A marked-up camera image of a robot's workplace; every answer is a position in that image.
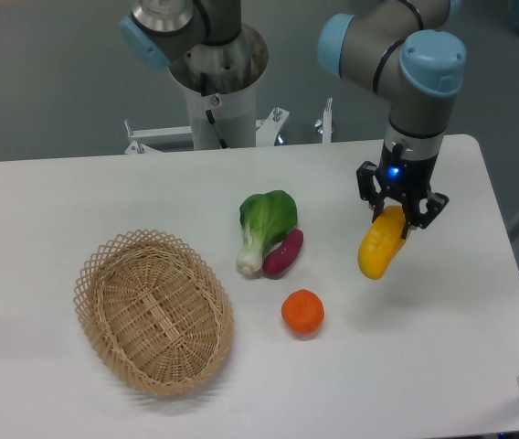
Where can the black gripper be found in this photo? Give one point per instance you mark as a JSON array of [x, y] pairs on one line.
[[405, 180]]

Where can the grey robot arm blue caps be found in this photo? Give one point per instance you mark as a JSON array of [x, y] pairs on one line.
[[399, 52]]

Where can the green bok choy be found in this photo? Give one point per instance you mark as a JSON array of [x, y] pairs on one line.
[[265, 219]]

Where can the purple sweet potato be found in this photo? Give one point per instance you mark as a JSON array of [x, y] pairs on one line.
[[278, 261]]

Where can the orange tangerine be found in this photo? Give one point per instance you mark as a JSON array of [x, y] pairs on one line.
[[303, 312]]

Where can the woven wicker basket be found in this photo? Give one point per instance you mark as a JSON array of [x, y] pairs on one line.
[[154, 312]]

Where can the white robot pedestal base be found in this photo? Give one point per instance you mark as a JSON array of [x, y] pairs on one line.
[[219, 84]]

